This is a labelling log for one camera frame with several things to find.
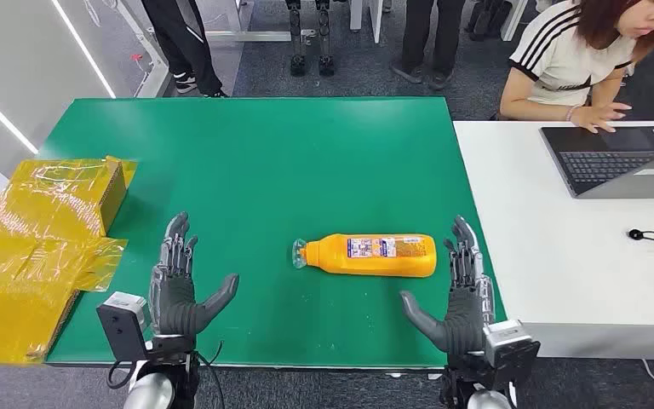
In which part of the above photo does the person's right hand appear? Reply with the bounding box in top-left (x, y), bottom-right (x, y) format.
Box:
top-left (572, 101), bottom-right (634, 135)

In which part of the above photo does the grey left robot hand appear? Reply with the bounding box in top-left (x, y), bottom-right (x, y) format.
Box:
top-left (147, 211), bottom-right (241, 340)

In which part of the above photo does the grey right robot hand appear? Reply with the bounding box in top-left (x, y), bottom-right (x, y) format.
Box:
top-left (399, 215), bottom-right (497, 357)

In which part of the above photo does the orange plastic bottle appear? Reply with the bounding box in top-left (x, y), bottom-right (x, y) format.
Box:
top-left (291, 233), bottom-right (438, 279)

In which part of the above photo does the dark grey laptop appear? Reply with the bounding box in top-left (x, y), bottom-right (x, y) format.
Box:
top-left (539, 124), bottom-right (654, 199)

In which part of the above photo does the seated person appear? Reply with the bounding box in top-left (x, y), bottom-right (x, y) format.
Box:
top-left (490, 0), bottom-right (654, 135)

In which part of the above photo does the white desk leg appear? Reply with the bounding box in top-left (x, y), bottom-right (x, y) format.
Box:
top-left (500, 0), bottom-right (528, 42)

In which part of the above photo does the yellow taped cardboard box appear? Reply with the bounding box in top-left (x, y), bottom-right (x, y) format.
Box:
top-left (0, 155), bottom-right (139, 366)

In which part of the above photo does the standing person with dark shoes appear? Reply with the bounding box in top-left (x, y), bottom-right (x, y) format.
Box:
top-left (390, 0), bottom-right (468, 91)

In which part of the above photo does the white desk side panel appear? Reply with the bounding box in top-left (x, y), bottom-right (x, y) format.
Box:
top-left (349, 0), bottom-right (385, 43)

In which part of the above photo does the standing person with striped trousers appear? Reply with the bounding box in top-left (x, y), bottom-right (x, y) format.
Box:
top-left (141, 0), bottom-right (229, 99)

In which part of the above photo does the black robot leg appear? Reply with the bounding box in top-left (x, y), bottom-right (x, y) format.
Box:
top-left (284, 0), bottom-right (308, 78)
top-left (313, 0), bottom-right (336, 78)

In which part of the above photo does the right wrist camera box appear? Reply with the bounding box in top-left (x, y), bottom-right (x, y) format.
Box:
top-left (484, 319), bottom-right (542, 390)

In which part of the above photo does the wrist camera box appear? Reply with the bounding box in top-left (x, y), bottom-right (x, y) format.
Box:
top-left (484, 319), bottom-right (542, 390)
top-left (96, 291), bottom-right (151, 362)

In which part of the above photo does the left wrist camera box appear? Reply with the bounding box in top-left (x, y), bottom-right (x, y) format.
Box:
top-left (96, 291), bottom-right (151, 362)

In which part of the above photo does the black left camera cable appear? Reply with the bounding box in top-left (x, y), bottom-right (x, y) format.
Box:
top-left (106, 360), bottom-right (137, 390)

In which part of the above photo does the white slanted rail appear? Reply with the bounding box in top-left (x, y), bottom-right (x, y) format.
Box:
top-left (115, 0), bottom-right (170, 98)

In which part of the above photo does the white desk frame bar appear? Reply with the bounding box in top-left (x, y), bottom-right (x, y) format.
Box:
top-left (199, 0), bottom-right (318, 46)

